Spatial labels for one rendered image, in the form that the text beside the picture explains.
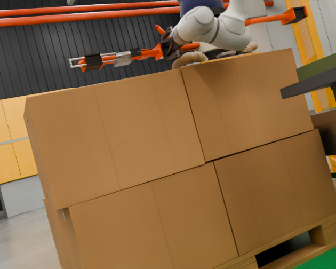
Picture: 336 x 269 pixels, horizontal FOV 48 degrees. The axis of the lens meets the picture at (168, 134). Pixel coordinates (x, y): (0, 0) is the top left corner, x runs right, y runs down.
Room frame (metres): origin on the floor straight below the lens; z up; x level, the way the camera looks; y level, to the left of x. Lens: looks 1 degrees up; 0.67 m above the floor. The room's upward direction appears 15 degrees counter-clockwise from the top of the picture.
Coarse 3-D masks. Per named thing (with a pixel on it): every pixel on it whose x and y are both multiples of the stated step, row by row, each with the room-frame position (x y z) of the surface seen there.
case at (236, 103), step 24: (288, 48) 1.76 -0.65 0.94; (192, 72) 1.55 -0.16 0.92; (216, 72) 1.59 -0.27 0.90; (240, 72) 1.64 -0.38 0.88; (264, 72) 1.69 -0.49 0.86; (288, 72) 1.74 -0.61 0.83; (192, 96) 1.53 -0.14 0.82; (216, 96) 1.58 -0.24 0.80; (240, 96) 1.62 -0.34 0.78; (264, 96) 1.67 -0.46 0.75; (216, 120) 1.57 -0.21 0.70; (240, 120) 1.61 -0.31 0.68; (264, 120) 1.66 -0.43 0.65; (288, 120) 1.71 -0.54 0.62; (216, 144) 1.55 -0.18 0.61; (240, 144) 1.60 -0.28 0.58; (264, 144) 1.65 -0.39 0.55
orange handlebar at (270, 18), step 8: (272, 16) 1.65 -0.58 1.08; (280, 16) 1.67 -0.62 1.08; (288, 16) 1.69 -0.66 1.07; (248, 24) 1.61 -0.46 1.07; (184, 48) 1.74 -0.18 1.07; (112, 56) 1.60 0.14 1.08; (136, 56) 1.65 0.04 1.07; (144, 56) 1.67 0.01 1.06; (152, 56) 1.73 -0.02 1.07; (80, 64) 1.56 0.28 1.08
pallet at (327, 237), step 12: (300, 228) 1.68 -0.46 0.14; (312, 228) 1.78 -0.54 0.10; (324, 228) 1.73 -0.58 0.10; (276, 240) 1.62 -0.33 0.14; (312, 240) 1.80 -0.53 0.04; (324, 240) 1.73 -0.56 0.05; (252, 252) 1.56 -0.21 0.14; (300, 252) 1.73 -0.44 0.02; (312, 252) 1.69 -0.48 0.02; (228, 264) 1.51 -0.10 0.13; (240, 264) 1.53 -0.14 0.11; (252, 264) 1.56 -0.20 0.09; (276, 264) 1.67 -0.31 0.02; (288, 264) 1.64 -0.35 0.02; (300, 264) 1.65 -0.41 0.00
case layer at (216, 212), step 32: (224, 160) 1.56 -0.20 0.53; (256, 160) 1.62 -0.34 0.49; (288, 160) 1.69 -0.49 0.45; (320, 160) 1.77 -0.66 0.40; (128, 192) 1.38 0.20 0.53; (160, 192) 1.43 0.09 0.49; (192, 192) 1.49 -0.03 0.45; (224, 192) 1.54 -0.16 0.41; (256, 192) 1.61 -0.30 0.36; (288, 192) 1.67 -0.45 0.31; (320, 192) 1.75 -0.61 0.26; (64, 224) 1.53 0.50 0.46; (96, 224) 1.33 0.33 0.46; (128, 224) 1.37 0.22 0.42; (160, 224) 1.42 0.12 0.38; (192, 224) 1.47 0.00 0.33; (224, 224) 1.53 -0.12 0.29; (256, 224) 1.59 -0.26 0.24; (288, 224) 1.65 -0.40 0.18; (64, 256) 1.86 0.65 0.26; (96, 256) 1.31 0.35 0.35; (128, 256) 1.36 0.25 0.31; (160, 256) 1.41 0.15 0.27; (192, 256) 1.46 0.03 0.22; (224, 256) 1.51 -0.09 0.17
